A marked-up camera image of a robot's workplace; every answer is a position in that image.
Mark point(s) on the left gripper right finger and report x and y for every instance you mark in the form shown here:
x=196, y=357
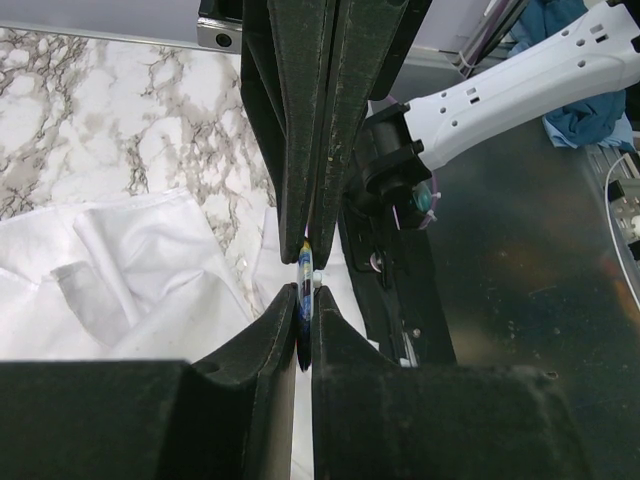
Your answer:
x=374, y=419

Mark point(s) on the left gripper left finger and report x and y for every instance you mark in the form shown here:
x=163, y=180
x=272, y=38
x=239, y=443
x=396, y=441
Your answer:
x=227, y=416

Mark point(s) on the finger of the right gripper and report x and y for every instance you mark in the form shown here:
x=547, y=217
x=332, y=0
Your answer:
x=284, y=67
x=370, y=40

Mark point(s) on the round blue brooch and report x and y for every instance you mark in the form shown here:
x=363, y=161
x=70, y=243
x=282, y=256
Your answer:
x=305, y=305

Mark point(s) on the white shirt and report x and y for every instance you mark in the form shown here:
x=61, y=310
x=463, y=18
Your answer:
x=138, y=279

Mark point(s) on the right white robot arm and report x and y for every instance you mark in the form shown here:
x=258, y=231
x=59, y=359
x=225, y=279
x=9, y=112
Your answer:
x=597, y=53

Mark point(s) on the blue cloth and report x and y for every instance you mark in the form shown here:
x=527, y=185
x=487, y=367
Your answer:
x=596, y=120

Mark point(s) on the aluminium rail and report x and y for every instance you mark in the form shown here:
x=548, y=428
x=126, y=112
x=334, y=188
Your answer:
x=219, y=25

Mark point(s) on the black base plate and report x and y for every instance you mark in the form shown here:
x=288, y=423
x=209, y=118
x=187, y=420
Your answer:
x=392, y=273

